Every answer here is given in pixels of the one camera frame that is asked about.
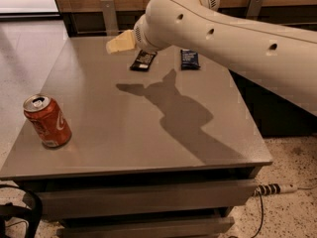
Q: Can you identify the black power cable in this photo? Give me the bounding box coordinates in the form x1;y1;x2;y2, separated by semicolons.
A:
227;191;265;238

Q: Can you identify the black chair edge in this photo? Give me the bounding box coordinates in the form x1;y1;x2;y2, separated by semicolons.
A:
0;184;43;238

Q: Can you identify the grey drawer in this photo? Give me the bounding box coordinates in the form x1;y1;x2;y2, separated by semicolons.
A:
56;217;234;238
38;179;256;220

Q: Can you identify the blue rxbar wrapper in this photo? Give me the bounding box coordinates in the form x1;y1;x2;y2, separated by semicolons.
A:
180;50;200;70

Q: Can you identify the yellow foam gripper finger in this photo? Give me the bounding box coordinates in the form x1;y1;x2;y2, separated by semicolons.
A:
106;30;136;54

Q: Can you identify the left metal bracket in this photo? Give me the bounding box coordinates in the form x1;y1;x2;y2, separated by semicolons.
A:
100;0;119;36

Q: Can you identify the black rxbar chocolate wrapper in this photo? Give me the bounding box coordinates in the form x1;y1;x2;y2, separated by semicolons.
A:
130;50;158;71

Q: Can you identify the red coke can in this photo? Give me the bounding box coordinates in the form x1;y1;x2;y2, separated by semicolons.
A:
23;94;72;148

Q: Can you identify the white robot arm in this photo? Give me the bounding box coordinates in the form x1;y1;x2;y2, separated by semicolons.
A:
106;0;317;115

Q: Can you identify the white power strip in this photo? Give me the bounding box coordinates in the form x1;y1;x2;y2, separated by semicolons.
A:
254;183;298;196

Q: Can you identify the right metal bracket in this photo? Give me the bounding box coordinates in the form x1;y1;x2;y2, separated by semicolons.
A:
246;0;264;19

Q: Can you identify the grey upper drawer front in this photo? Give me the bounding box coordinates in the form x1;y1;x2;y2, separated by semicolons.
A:
38;179;256;220

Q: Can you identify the grey lower drawer front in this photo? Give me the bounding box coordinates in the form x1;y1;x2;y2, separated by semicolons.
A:
56;217;234;238

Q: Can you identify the metal bracket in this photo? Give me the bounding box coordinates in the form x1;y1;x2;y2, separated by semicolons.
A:
100;0;119;36
246;0;264;19

